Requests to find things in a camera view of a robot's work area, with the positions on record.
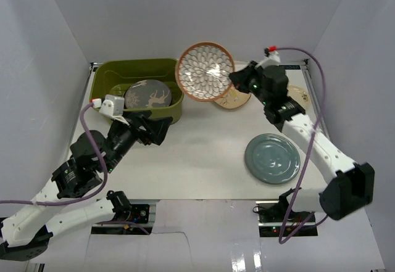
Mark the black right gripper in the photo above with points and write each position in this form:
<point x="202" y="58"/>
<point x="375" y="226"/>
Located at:
<point x="241" y="78"/>

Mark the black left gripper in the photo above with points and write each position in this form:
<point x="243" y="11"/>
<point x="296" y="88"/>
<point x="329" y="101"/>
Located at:
<point x="143" y="127"/>

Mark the grey reindeer snowflake plate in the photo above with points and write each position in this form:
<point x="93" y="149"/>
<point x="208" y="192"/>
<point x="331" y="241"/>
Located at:
<point x="146" y="94"/>

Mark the brown rimmed petal pattern bowl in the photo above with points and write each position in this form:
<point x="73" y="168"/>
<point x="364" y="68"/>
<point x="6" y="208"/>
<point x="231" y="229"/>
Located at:
<point x="207" y="78"/>

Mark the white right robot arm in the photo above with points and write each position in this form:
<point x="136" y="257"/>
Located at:
<point x="349" y="185"/>

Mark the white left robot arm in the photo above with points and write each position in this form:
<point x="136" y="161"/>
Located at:
<point x="28" y="233"/>

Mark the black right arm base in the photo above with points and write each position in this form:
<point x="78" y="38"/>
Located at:
<point x="270" y="218"/>

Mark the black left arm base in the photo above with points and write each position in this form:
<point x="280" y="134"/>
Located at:
<point x="134" y="221"/>

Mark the olive green plastic bin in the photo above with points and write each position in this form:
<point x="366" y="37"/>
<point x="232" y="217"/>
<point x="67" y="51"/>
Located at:
<point x="116" y="77"/>

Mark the beige bird branch plate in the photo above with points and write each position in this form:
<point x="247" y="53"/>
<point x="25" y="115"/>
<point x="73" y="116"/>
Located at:
<point x="233" y="99"/>

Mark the blue label sticker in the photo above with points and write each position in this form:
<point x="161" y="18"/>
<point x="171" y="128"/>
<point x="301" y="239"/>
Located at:
<point x="291" y="67"/>

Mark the small cream flower plate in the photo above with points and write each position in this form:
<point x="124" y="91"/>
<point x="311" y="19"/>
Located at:
<point x="300" y="95"/>

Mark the white paper sheets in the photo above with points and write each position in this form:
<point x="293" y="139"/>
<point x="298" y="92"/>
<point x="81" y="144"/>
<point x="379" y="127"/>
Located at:
<point x="186" y="61"/>

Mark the light blue ceramic plate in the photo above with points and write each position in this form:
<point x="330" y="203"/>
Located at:
<point x="272" y="159"/>

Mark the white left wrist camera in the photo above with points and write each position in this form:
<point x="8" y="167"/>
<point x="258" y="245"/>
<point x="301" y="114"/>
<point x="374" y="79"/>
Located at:
<point x="111" y="107"/>

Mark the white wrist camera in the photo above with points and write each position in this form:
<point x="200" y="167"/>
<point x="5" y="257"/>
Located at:
<point x="111" y="107"/>
<point x="272" y="56"/>

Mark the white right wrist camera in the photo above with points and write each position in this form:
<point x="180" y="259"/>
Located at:
<point x="272" y="56"/>

